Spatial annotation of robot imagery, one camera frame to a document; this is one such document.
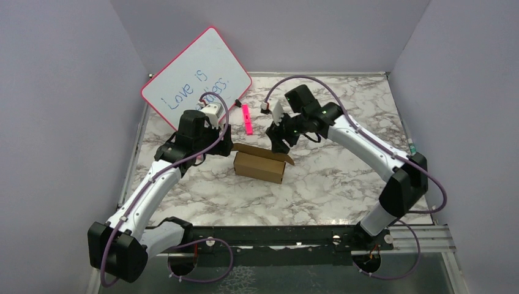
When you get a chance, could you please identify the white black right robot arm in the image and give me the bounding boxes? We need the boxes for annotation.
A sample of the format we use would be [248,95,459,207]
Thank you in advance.
[261,85,428,249]

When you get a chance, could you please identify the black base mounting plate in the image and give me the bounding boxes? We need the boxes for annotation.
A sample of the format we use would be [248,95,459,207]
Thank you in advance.
[164,225,394,267]

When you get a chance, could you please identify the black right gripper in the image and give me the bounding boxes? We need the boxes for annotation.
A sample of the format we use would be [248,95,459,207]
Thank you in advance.
[266,108,308,154]

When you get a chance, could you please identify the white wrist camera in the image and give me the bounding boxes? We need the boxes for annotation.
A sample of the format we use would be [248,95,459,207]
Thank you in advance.
[200,103,224,128]
[267,99,285,129]

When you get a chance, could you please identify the pink-framed whiteboard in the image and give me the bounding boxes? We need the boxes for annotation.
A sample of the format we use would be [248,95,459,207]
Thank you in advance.
[141,26,252,128]

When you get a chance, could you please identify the green white glue stick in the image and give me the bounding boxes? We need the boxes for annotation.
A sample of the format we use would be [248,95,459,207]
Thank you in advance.
[408,138,417,155]

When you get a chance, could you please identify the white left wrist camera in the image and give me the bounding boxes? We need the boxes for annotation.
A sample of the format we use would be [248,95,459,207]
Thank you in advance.
[200,103,224,128]

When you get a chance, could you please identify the aluminium frame rail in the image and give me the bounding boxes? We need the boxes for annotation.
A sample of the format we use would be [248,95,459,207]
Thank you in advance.
[88,218,466,293]

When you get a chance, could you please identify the brown cardboard box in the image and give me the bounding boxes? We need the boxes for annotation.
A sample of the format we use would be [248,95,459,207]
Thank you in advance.
[232,143,295,184]

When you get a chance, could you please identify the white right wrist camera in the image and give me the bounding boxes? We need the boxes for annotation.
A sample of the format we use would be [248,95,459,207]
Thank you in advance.
[267,99,285,129]

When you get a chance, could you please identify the pink marker pen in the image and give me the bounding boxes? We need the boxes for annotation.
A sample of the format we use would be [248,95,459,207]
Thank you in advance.
[241,104,253,135]

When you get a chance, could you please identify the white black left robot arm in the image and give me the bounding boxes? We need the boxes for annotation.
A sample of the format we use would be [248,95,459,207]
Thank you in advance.
[87,110,233,287]

